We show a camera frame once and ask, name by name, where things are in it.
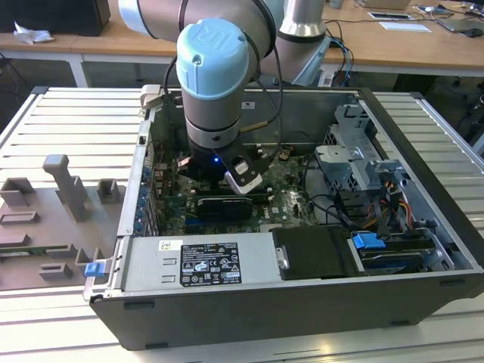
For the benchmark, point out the crumpled white paper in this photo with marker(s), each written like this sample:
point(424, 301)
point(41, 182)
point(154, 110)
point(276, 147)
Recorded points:
point(32, 34)

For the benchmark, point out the silver drive cage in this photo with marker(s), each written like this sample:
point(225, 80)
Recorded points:
point(340, 166)

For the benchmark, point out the dark grey PC case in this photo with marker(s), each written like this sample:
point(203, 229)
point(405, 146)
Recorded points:
point(264, 317)

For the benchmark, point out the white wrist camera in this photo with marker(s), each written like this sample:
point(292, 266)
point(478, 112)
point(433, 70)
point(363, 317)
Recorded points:
point(246, 181)

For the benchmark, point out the green motherboard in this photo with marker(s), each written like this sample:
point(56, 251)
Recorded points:
point(287, 211)

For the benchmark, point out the expansion bracket panel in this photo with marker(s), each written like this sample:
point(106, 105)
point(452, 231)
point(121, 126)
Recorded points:
point(145, 189)

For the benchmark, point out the green RAM stick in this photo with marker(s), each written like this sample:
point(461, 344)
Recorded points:
point(34, 250)

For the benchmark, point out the round coin battery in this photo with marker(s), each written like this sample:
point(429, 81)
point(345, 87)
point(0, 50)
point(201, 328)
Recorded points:
point(286, 152)

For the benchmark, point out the blue disk carrier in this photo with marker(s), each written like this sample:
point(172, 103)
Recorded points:
point(367, 240)

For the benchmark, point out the flat tablet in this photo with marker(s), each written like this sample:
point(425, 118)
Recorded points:
point(389, 15)

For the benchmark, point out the white paper sheet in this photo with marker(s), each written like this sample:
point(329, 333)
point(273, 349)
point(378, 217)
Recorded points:
point(404, 26)

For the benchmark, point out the black hard disk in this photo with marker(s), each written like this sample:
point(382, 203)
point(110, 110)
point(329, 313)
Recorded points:
point(393, 257)

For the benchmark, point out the blue case latch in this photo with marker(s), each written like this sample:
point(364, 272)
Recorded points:
point(94, 270)

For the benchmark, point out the black graphics card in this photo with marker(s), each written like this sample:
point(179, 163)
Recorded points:
point(223, 210)

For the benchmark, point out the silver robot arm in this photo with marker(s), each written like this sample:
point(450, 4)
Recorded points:
point(211, 113)

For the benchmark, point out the black desktop computer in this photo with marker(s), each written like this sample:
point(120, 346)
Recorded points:
point(56, 17)

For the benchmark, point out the wooden desk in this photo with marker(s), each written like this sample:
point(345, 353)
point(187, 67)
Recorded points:
point(94, 45)

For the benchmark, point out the black plastic shroud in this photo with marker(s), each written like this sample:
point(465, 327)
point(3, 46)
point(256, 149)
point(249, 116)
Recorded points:
point(314, 253)

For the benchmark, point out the dark laptop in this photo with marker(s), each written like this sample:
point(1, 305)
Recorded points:
point(461, 24)

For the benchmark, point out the grey power supply unit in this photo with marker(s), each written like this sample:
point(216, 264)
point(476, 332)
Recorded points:
point(151, 264)

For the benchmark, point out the grey parts rack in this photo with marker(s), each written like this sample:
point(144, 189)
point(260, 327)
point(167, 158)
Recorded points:
point(56, 234)

